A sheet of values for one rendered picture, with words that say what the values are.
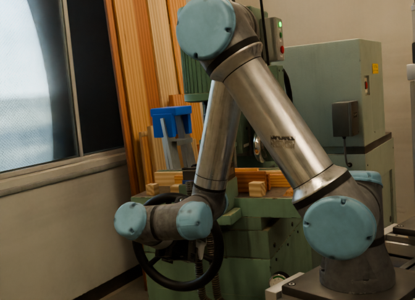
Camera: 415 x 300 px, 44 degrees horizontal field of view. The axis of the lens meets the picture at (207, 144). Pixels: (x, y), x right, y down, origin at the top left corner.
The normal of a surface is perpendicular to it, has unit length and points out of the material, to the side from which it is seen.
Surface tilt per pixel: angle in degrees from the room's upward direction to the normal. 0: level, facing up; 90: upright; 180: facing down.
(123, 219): 62
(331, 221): 96
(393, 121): 90
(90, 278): 90
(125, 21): 87
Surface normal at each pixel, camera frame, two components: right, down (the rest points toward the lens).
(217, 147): -0.03, 0.22
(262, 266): -0.39, 0.13
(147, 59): 0.85, -0.07
